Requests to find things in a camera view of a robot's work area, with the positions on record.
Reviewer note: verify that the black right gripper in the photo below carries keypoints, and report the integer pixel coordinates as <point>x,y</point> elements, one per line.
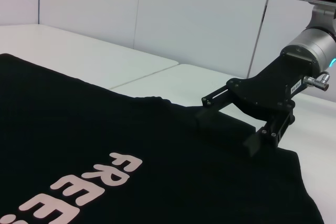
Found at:
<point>262,90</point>

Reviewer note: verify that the black shirt with FREE print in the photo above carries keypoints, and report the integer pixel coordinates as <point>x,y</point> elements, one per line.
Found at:
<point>105,129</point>

